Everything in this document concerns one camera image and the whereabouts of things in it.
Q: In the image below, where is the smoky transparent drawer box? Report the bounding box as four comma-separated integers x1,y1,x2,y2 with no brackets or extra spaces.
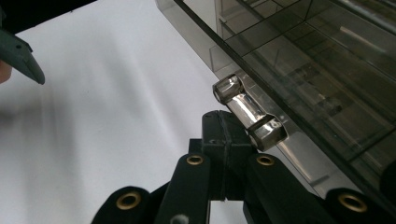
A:
154,0,396,218

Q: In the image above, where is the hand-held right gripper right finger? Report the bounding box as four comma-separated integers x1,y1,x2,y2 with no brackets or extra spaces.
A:
219,110,332,224

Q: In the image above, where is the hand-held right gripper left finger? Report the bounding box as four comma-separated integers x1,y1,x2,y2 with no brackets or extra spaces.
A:
153,110,231,224

